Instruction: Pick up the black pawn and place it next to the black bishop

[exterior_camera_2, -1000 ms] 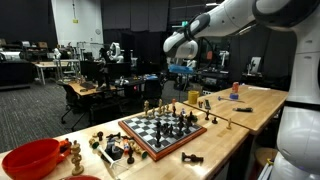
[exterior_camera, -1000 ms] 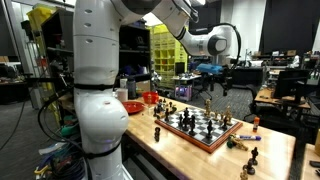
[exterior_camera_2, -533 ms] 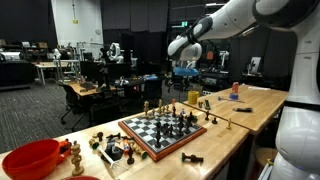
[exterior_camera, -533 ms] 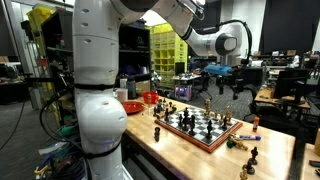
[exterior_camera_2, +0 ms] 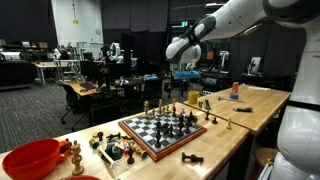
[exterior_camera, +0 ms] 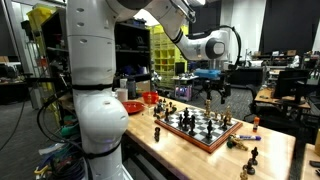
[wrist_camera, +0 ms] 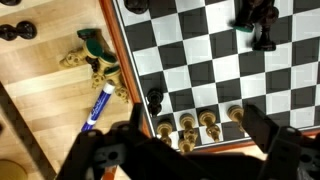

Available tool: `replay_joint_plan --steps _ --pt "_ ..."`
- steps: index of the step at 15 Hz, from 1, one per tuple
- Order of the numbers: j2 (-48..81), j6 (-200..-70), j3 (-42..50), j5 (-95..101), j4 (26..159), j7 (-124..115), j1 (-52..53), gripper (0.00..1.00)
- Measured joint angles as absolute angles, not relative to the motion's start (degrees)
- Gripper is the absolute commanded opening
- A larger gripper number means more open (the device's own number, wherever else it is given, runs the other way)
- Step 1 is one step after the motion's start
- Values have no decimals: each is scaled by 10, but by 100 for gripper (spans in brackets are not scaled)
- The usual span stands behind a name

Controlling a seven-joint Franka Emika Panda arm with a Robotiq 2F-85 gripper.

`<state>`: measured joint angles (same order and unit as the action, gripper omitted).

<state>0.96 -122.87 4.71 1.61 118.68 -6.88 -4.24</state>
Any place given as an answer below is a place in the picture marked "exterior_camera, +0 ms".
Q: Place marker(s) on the chessboard with orange frame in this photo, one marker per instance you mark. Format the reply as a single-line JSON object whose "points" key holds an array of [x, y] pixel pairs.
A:
{"points": [[216, 136]]}

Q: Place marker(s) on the dark bottle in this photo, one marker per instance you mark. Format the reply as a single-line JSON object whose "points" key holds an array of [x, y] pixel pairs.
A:
{"points": [[131, 88]]}

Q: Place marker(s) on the small tan chess pawn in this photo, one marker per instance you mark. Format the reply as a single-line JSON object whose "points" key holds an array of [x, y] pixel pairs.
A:
{"points": [[216, 116], [221, 116]]}

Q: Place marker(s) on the yellow bin rack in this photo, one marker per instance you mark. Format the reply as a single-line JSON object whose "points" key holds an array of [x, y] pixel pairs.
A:
{"points": [[163, 60]]}

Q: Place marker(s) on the wooden desk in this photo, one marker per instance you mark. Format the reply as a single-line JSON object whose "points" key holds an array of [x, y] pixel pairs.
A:
{"points": [[266, 96]]}

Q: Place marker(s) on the black monitor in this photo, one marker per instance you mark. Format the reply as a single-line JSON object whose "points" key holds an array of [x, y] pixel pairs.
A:
{"points": [[290, 83]]}

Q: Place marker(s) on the dark cluttered workbench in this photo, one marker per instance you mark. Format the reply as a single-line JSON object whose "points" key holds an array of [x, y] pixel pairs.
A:
{"points": [[10, 83]]}

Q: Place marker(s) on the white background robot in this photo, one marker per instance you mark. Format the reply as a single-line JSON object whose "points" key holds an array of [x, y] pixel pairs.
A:
{"points": [[295, 61]]}

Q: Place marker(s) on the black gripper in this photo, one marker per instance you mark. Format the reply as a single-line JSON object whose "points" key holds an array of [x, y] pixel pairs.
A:
{"points": [[216, 83]]}

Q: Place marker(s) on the black cabinet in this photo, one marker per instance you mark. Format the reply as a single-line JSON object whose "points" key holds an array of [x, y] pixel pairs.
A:
{"points": [[245, 75]]}

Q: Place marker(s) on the yellow plastic bin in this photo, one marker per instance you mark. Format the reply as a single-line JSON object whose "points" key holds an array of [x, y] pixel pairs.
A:
{"points": [[40, 15]]}

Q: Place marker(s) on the black chess bishop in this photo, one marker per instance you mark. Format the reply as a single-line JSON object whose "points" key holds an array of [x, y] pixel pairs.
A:
{"points": [[166, 115]]}

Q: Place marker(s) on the squat black chess piece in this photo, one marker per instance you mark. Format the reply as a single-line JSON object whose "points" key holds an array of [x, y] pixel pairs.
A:
{"points": [[249, 167]]}

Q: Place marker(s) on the white container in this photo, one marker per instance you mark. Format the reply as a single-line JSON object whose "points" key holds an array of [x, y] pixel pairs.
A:
{"points": [[123, 82]]}

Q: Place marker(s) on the red bowl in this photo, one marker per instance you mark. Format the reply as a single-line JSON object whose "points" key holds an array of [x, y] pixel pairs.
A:
{"points": [[150, 97]]}

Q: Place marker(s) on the orange glue stick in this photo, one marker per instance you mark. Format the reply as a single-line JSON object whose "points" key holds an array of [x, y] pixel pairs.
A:
{"points": [[256, 123]]}

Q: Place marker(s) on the black office chair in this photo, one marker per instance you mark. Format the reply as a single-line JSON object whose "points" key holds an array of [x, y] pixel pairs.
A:
{"points": [[256, 103]]}

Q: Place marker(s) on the tan chess piece green base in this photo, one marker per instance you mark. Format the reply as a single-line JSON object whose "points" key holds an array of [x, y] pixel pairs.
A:
{"points": [[237, 141], [158, 116]]}

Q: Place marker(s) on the small black chess piece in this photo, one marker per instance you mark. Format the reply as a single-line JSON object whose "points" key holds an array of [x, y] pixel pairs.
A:
{"points": [[170, 104]]}

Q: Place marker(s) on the white purple marker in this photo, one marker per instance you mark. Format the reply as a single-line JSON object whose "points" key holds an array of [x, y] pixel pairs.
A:
{"points": [[250, 137]]}

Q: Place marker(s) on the flat black object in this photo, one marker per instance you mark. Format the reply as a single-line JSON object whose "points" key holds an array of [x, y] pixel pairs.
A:
{"points": [[314, 163]]}

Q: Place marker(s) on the tall tan chess piece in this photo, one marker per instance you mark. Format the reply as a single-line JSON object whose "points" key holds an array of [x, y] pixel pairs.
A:
{"points": [[208, 108], [149, 99]]}

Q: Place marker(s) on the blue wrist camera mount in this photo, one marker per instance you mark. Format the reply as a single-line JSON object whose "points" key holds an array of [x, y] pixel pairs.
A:
{"points": [[207, 73]]}

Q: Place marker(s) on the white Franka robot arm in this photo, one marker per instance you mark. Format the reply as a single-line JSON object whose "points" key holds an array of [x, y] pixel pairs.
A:
{"points": [[93, 50]]}

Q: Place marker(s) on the tan box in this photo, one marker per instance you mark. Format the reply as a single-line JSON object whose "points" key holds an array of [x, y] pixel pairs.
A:
{"points": [[317, 141]]}

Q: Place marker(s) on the black shelving unit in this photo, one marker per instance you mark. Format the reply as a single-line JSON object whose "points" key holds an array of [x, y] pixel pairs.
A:
{"points": [[133, 50]]}

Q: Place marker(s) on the white cup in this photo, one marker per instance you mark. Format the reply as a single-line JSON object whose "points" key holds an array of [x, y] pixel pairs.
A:
{"points": [[122, 94]]}

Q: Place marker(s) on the computer case purple lights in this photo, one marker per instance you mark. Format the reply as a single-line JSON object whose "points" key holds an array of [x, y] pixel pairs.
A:
{"points": [[182, 90]]}

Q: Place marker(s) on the green object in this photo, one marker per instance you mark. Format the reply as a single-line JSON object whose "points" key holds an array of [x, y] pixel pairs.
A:
{"points": [[68, 130]]}

